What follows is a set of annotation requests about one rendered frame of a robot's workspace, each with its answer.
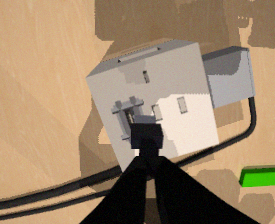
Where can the green rectangular block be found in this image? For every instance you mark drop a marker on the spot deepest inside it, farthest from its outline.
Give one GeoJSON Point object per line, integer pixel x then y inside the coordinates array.
{"type": "Point", "coordinates": [257, 177]}

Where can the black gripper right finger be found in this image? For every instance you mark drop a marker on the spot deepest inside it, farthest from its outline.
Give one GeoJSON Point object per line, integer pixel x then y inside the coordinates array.
{"type": "Point", "coordinates": [181, 200]}

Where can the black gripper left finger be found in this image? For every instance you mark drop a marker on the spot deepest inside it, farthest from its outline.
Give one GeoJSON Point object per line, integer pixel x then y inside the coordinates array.
{"type": "Point", "coordinates": [125, 202]}

